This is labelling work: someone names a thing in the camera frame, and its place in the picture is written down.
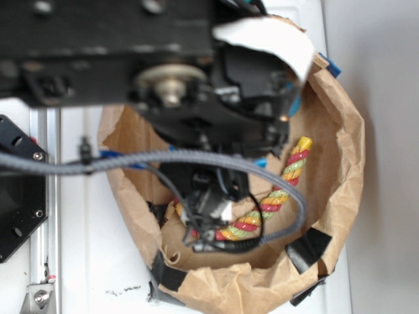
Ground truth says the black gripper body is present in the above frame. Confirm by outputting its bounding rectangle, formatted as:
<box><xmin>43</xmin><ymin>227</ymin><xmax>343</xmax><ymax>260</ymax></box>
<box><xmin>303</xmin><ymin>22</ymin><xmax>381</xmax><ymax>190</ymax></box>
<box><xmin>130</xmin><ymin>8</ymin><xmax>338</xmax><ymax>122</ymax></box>
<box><xmin>135</xmin><ymin>1</ymin><xmax>314</xmax><ymax>156</ymax></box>

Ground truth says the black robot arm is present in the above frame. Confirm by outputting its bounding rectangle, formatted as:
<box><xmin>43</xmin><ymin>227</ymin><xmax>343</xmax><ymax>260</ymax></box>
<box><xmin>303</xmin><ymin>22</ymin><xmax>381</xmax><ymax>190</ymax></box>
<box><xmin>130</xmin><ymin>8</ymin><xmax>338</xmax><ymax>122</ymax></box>
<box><xmin>1</xmin><ymin>1</ymin><xmax>315</xmax><ymax>156</ymax></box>

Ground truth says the brown paper bag tray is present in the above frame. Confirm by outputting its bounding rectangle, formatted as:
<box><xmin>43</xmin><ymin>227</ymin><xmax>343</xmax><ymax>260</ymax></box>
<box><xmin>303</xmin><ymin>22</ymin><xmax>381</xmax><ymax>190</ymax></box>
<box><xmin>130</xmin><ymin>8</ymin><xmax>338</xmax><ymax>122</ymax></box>
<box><xmin>97</xmin><ymin>14</ymin><xmax>366</xmax><ymax>314</ymax></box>

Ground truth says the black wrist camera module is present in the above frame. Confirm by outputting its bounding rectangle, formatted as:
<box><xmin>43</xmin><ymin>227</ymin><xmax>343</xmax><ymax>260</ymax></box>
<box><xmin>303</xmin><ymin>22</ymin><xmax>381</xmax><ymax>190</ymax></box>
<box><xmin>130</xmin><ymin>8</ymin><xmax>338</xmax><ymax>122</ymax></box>
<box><xmin>158</xmin><ymin>163</ymin><xmax>262</xmax><ymax>254</ymax></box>

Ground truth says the multicolour twisted rope toy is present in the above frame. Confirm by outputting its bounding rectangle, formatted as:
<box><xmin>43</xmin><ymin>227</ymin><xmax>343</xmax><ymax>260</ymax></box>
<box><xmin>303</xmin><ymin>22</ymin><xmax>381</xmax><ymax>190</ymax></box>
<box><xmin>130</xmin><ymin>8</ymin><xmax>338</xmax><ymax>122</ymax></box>
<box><xmin>173</xmin><ymin>135</ymin><xmax>313</xmax><ymax>243</ymax></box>

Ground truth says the aluminium extrusion rail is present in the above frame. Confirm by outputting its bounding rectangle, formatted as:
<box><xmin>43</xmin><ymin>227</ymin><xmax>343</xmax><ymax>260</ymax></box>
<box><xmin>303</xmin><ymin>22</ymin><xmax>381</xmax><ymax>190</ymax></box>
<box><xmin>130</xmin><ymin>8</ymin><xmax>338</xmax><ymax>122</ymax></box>
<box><xmin>30</xmin><ymin>109</ymin><xmax>62</xmax><ymax>313</ymax></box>

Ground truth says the grey braided cable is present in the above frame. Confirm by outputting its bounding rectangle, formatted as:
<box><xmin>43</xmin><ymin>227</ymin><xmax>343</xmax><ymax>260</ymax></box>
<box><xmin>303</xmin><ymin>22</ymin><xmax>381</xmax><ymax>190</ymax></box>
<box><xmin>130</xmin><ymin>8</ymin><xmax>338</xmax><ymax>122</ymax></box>
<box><xmin>0</xmin><ymin>147</ymin><xmax>308</xmax><ymax>254</ymax></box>

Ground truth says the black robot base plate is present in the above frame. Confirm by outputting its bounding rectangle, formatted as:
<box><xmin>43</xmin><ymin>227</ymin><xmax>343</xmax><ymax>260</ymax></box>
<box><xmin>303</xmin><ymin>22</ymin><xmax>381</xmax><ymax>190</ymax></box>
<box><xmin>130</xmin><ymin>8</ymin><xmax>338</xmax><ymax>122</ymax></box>
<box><xmin>1</xmin><ymin>114</ymin><xmax>48</xmax><ymax>263</ymax></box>

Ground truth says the metal corner bracket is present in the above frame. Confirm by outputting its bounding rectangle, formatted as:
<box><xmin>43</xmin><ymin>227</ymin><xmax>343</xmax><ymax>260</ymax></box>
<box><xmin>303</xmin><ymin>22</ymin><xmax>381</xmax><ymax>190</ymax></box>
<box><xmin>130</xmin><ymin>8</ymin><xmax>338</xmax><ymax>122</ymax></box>
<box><xmin>20</xmin><ymin>283</ymin><xmax>56</xmax><ymax>314</ymax></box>

